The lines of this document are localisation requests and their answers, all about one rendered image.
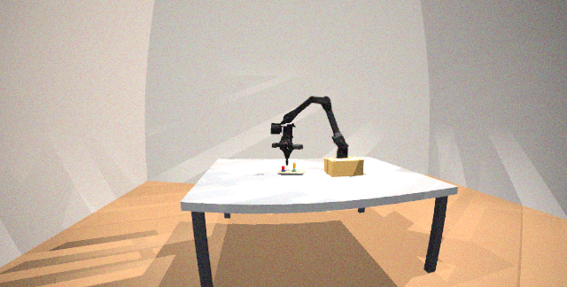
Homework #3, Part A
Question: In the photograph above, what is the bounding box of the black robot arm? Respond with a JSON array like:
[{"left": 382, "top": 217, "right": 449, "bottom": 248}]
[{"left": 271, "top": 96, "right": 349, "bottom": 159}]

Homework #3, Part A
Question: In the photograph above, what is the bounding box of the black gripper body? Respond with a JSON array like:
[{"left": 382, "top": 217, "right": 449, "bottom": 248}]
[{"left": 272, "top": 135, "right": 303, "bottom": 150}]

